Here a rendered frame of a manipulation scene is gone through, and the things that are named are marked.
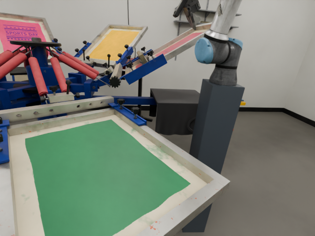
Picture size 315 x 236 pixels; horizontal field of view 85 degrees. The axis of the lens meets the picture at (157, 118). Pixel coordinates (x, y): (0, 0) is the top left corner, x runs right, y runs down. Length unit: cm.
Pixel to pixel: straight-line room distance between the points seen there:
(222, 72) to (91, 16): 287
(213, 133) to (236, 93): 26
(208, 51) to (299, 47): 426
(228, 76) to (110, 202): 81
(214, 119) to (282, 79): 405
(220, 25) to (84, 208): 86
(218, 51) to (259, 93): 388
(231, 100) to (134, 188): 70
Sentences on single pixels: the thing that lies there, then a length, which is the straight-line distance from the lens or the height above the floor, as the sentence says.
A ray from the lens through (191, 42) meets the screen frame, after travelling 127.
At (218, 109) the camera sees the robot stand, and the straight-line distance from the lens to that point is 103.
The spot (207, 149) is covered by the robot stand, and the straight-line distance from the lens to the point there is 113.
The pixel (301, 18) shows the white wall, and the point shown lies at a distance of 496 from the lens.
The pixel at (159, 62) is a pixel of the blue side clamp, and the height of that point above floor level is 126.
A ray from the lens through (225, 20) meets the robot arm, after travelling 90.
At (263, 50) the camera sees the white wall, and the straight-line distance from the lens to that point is 449.
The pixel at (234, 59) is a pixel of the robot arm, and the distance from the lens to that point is 102.
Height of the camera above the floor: 139
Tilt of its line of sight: 24 degrees down
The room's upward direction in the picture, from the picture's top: 5 degrees clockwise
